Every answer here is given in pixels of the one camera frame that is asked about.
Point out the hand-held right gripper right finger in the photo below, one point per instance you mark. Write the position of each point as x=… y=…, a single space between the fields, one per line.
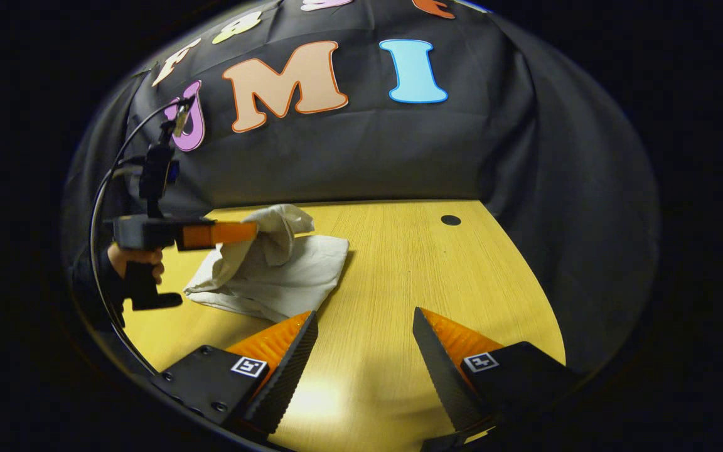
x=443 y=370

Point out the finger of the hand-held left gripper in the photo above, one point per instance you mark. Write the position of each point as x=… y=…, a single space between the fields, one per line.
x=217 y=234

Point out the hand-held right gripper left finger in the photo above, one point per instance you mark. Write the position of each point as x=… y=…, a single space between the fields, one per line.
x=289 y=370

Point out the white jeans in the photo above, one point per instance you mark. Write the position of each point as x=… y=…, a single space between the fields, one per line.
x=280 y=270

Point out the black backdrop cloth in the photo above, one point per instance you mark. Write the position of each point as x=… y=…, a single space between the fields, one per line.
x=399 y=150

